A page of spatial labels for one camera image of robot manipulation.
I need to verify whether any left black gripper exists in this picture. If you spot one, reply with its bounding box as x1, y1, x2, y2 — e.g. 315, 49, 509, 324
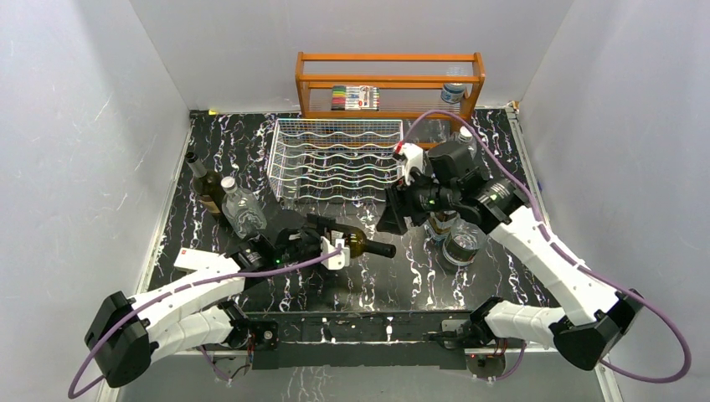
275, 215, 337, 268

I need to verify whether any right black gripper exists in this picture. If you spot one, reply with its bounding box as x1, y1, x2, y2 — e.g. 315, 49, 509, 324
374, 167, 458, 237

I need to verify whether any dark green wine bottle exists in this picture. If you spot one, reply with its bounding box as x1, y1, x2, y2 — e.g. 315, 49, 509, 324
344, 228, 397, 259

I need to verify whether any square bottle brown label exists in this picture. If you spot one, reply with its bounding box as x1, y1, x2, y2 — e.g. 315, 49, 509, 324
424, 211, 459, 242

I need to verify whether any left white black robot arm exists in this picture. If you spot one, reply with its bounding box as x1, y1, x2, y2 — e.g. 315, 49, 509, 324
82, 210, 351, 389

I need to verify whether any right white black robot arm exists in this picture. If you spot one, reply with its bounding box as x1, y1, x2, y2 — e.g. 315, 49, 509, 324
376, 142, 642, 370

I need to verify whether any round clear bottle white cap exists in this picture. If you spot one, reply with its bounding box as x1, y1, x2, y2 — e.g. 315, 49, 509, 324
220, 176, 267, 238

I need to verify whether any clear bottle black label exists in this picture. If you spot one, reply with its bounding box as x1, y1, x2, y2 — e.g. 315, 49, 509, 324
443, 218, 487, 266

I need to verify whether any dark wine bottle left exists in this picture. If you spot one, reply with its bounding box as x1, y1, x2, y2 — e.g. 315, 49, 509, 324
185, 152, 226, 221

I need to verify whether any blue glass bottle white cap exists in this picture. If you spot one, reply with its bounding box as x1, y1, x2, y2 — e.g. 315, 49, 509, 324
454, 126, 478, 158

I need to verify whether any white box red mark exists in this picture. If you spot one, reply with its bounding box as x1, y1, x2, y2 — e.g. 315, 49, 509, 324
173, 248, 224, 273

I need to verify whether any pack of coloured markers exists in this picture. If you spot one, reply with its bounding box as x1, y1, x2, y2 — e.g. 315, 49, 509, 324
331, 85, 380, 111

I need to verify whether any orange wooden shelf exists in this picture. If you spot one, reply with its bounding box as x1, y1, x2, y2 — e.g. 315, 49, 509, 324
295, 52, 486, 131

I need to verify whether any small white blue jar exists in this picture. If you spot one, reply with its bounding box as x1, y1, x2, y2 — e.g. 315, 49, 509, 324
440, 82, 466, 104

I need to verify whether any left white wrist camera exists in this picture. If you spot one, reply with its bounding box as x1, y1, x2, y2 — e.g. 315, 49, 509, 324
321, 230, 351, 271

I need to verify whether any white wire wine rack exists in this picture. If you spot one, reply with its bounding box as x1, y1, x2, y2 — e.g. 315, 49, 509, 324
267, 118, 404, 204

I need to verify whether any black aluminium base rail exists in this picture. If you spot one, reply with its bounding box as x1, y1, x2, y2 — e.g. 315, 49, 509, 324
127, 310, 605, 373

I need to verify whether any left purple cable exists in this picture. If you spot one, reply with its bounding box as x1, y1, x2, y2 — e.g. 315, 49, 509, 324
67, 248, 344, 400

